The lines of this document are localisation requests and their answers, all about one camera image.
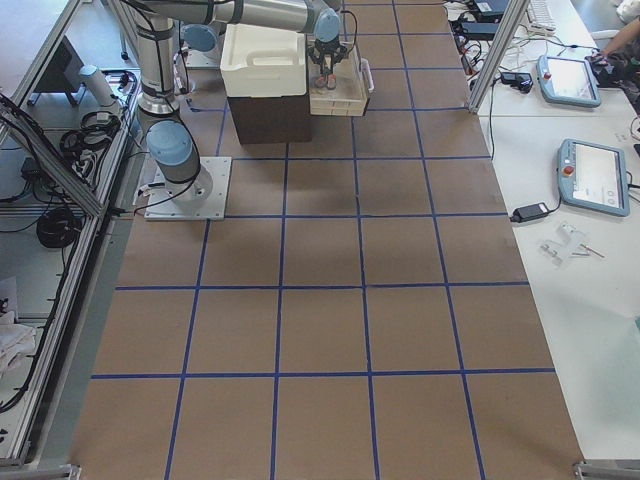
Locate orange handled scissors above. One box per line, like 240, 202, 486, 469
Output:
313, 57, 337, 90

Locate black power adapter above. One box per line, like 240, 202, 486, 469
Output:
510, 202, 550, 223

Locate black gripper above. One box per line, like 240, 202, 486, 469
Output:
307, 38, 347, 70

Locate blue teach pendant near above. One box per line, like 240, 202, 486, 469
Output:
557, 139, 630, 217

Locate white plastic crate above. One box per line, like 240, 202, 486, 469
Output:
220, 24, 307, 98

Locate white crumpled cloth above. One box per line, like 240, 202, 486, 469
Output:
1, 311, 36, 376

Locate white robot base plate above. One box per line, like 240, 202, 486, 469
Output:
143, 157, 232, 221

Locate blue teach pendant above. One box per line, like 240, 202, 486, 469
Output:
536, 55, 601, 108
557, 139, 630, 217

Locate white drawer handle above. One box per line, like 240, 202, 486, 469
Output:
360, 57, 375, 94

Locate dark brown wooden cabinet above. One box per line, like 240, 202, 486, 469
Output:
227, 93, 312, 145

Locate blue teach pendant far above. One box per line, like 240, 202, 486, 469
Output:
536, 55, 601, 108

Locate light wooden drawer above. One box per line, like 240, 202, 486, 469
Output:
307, 47, 372, 117

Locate aluminium frame post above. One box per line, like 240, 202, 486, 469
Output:
467, 0, 529, 114

